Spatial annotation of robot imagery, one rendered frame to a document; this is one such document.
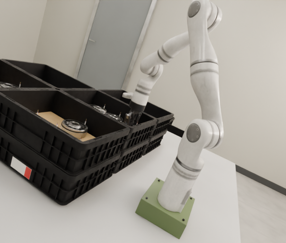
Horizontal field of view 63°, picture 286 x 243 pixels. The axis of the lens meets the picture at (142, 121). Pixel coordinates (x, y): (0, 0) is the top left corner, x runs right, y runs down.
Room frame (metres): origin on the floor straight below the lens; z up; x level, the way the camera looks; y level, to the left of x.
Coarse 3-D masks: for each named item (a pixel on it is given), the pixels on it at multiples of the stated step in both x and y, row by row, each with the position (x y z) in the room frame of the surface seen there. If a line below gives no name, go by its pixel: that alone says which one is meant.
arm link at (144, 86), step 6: (162, 66) 1.07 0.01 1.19; (162, 72) 1.08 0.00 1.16; (150, 78) 1.08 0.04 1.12; (156, 78) 1.06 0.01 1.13; (138, 84) 1.05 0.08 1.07; (144, 84) 1.04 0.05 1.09; (150, 84) 1.05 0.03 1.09; (138, 90) 1.04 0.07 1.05; (144, 90) 1.04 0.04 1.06; (150, 90) 1.06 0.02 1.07
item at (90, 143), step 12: (0, 96) 0.70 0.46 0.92; (12, 108) 0.68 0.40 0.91; (24, 108) 0.67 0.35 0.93; (36, 120) 0.64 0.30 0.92; (48, 132) 0.63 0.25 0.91; (60, 132) 0.61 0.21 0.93; (120, 132) 0.78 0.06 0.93; (72, 144) 0.60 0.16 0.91; (84, 144) 0.59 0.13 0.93; (96, 144) 0.65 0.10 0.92
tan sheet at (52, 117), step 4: (44, 112) 0.93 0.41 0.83; (48, 112) 0.95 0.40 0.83; (52, 112) 0.97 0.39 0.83; (44, 116) 0.90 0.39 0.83; (48, 116) 0.91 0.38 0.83; (52, 116) 0.93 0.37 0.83; (56, 116) 0.94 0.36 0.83; (48, 120) 0.87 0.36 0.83; (52, 120) 0.89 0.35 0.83; (56, 120) 0.90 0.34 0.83; (60, 120) 0.92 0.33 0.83; (60, 124) 0.88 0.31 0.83; (88, 136) 0.87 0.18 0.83; (92, 136) 0.88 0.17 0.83; (84, 140) 0.82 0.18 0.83
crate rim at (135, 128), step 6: (60, 90) 1.00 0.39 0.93; (66, 90) 1.03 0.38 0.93; (72, 90) 1.07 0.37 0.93; (78, 90) 1.11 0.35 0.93; (84, 90) 1.16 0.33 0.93; (90, 90) 1.20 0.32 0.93; (96, 90) 1.26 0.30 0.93; (72, 96) 0.98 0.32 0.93; (108, 96) 1.24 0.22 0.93; (84, 102) 0.96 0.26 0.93; (120, 102) 1.21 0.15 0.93; (96, 108) 0.94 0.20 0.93; (144, 114) 1.16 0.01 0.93; (156, 120) 1.13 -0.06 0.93; (132, 126) 0.89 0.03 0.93; (138, 126) 0.93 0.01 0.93; (144, 126) 0.99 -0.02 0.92; (132, 132) 0.88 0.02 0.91
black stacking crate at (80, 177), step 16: (0, 128) 0.69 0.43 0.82; (0, 144) 0.69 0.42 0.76; (16, 144) 0.66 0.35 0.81; (0, 160) 0.68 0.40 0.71; (32, 160) 0.65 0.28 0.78; (112, 160) 0.80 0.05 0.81; (32, 176) 0.64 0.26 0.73; (48, 176) 0.62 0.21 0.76; (64, 176) 0.59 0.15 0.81; (80, 176) 0.62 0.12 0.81; (96, 176) 0.73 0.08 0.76; (48, 192) 0.62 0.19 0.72; (64, 192) 0.60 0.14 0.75; (80, 192) 0.67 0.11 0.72
